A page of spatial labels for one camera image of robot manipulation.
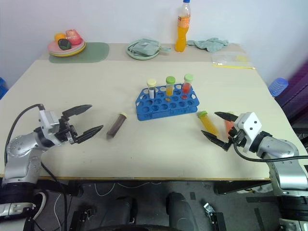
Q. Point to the yellow tube with green cap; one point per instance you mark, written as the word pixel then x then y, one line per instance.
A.
pixel 209 122

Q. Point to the pale green plate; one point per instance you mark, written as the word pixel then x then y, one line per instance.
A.
pixel 142 55

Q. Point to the blue crate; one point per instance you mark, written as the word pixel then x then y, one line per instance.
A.
pixel 3 87

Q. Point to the red tube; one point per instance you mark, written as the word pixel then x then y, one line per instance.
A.
pixel 186 84

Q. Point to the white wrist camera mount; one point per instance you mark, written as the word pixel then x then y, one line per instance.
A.
pixel 48 121
pixel 250 127

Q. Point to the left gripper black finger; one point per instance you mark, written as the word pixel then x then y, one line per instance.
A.
pixel 78 109
pixel 90 133

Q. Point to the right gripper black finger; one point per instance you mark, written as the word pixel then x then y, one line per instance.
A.
pixel 227 116
pixel 215 139

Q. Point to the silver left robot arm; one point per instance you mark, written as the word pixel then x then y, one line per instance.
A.
pixel 21 154

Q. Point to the orange-red tube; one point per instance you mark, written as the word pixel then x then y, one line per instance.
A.
pixel 228 126

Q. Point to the brown tube with cream cap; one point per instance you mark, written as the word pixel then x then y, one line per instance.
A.
pixel 117 125

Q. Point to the green placemat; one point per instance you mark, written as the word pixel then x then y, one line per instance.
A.
pixel 96 51

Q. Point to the blue ribbed water jug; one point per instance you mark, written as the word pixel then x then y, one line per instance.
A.
pixel 278 86

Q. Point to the blue test tube rack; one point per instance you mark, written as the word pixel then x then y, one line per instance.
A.
pixel 166 106

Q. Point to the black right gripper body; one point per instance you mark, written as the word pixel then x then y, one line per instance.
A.
pixel 235 138

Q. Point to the pink-red toy apple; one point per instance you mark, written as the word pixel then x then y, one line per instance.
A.
pixel 73 37

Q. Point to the dark rounded shape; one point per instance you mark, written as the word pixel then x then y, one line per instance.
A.
pixel 180 211

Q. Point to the orange toy fruit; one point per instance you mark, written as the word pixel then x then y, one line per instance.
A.
pixel 59 37

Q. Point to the dark green toy pepper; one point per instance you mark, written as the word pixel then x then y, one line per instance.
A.
pixel 64 44

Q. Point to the orange drink plastic bottle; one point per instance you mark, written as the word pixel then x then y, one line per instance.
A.
pixel 182 31

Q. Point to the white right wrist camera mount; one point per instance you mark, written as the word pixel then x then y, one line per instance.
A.
pixel 250 127

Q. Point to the clear plastic zip bag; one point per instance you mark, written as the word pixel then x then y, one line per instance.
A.
pixel 228 59

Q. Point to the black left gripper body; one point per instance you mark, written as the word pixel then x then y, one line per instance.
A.
pixel 65 133

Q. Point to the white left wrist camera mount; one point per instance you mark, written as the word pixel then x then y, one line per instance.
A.
pixel 48 121

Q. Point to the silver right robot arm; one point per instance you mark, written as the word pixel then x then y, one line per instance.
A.
pixel 286 166

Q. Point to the white tube with cream cap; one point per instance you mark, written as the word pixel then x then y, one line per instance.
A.
pixel 152 87

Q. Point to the purple fabric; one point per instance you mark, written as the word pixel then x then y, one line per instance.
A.
pixel 297 93

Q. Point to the stack of coloured plates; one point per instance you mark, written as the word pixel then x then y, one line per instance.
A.
pixel 72 51

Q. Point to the crumpled green cloth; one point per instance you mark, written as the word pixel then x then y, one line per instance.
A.
pixel 209 44

